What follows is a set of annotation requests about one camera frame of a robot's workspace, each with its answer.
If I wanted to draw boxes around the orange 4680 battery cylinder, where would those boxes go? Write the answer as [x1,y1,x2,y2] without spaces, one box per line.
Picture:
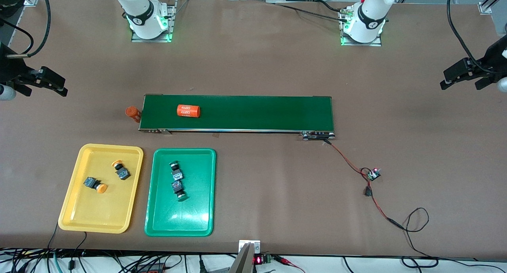
[177,104,201,118]
[125,106,142,123]

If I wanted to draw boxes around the yellow mushroom push button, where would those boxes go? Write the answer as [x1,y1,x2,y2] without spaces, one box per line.
[111,159,131,181]
[83,177,108,194]

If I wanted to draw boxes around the green mushroom push button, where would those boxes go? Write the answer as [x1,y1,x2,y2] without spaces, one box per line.
[171,179,189,202]
[169,161,185,182]

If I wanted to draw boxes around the yellow plastic tray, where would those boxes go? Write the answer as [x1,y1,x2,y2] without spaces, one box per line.
[58,143,144,234]

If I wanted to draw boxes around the green plastic tray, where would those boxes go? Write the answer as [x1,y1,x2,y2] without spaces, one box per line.
[144,148,217,237]

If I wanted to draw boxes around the green conveyor belt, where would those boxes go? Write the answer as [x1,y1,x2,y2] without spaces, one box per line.
[138,94,337,141]

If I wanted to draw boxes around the red clip lead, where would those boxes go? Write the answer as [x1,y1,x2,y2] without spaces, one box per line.
[273,255,306,273]

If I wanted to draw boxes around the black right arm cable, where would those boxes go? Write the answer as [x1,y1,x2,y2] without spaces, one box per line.
[8,0,51,59]
[0,19,34,56]

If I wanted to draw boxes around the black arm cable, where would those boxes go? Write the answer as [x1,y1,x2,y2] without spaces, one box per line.
[447,0,494,73]
[8,0,51,59]
[0,19,34,56]

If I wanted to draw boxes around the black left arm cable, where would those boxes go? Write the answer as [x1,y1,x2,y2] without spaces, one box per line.
[447,0,494,73]

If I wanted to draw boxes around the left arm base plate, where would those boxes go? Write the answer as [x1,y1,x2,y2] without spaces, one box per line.
[340,7,383,47]

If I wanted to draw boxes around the red black wire pair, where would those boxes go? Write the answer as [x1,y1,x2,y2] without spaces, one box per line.
[324,140,405,231]

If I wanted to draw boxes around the thin black looped cable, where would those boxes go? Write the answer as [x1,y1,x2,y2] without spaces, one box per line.
[401,207,440,269]

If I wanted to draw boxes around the black base power cable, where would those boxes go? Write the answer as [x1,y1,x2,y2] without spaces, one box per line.
[274,2,349,23]

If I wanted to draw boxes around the black cable with plug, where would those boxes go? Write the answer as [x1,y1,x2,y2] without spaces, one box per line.
[68,231,88,270]

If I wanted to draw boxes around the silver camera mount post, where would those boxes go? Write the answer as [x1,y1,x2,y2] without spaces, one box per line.
[229,240,261,273]

